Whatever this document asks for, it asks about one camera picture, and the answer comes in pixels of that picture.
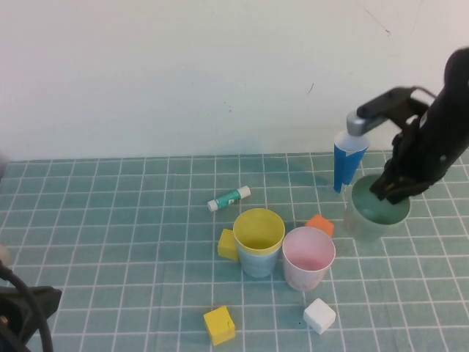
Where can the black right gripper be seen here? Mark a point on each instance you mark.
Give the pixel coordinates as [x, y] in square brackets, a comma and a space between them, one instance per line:
[432, 146]

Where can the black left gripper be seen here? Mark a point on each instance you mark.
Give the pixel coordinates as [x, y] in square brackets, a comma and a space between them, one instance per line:
[14, 324]

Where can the green plastic cup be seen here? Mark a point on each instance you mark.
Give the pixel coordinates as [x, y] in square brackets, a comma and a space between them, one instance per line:
[366, 229]

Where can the pink plastic cup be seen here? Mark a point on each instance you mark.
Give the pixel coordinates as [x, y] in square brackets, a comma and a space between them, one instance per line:
[304, 280]

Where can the yellow plastic cup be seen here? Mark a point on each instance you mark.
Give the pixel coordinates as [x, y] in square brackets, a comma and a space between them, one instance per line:
[258, 220]

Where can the blue paper cone cup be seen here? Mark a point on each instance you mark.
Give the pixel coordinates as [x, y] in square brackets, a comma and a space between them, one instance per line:
[344, 168]

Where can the orange cube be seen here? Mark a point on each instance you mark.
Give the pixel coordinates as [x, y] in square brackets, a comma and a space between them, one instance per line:
[319, 222]

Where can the green checked tablecloth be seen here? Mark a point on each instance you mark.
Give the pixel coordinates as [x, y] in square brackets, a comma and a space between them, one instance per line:
[110, 220]

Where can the white cube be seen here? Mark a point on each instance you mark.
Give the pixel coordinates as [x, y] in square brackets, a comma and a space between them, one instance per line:
[318, 315]

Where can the blue plastic cup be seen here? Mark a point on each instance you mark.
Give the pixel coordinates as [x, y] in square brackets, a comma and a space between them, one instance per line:
[258, 265]

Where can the green white glue stick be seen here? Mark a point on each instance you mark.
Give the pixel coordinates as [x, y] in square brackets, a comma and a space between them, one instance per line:
[227, 199]

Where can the yellow cube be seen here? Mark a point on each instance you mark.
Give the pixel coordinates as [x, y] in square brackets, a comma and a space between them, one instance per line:
[219, 325]
[226, 245]

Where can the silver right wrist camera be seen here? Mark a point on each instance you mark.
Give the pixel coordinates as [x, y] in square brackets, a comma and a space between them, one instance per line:
[361, 126]

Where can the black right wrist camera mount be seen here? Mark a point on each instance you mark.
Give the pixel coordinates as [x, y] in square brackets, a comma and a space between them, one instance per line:
[388, 99]

